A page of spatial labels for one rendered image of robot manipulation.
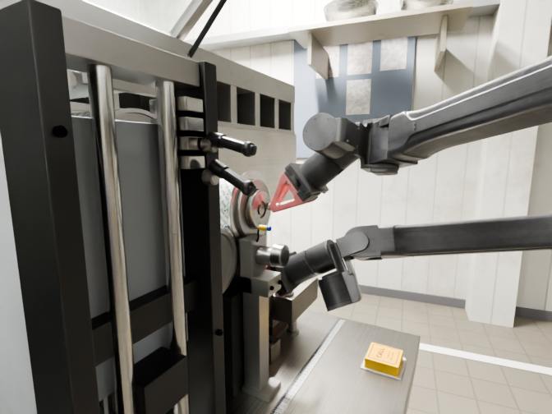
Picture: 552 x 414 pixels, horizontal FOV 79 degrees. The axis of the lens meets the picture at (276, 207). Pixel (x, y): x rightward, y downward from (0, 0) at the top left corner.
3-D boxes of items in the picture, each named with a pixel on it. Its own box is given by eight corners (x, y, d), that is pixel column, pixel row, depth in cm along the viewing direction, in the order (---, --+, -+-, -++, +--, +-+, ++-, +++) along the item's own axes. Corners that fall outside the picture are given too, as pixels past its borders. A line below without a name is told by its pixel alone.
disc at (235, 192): (228, 253, 58) (231, 168, 57) (226, 252, 59) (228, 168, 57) (269, 241, 71) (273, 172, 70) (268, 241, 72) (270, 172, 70)
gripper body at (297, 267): (302, 279, 74) (330, 269, 70) (281, 296, 65) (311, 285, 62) (289, 253, 75) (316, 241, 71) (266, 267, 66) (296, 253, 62)
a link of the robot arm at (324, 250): (340, 237, 67) (327, 236, 62) (352, 270, 64) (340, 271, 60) (312, 250, 70) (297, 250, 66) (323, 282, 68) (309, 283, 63)
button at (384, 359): (397, 378, 68) (398, 367, 68) (363, 367, 72) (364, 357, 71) (402, 360, 74) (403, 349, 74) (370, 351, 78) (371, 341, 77)
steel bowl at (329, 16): (379, 34, 262) (380, 14, 260) (374, 16, 225) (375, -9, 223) (328, 41, 277) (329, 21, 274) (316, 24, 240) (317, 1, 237)
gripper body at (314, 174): (322, 195, 65) (352, 172, 62) (303, 200, 56) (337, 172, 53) (303, 170, 66) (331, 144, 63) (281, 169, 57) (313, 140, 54)
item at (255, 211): (249, 196, 59) (269, 185, 65) (239, 195, 60) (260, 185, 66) (253, 235, 61) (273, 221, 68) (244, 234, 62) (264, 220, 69)
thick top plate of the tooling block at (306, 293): (292, 324, 76) (292, 300, 75) (164, 290, 95) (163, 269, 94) (317, 297, 90) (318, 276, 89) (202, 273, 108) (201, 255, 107)
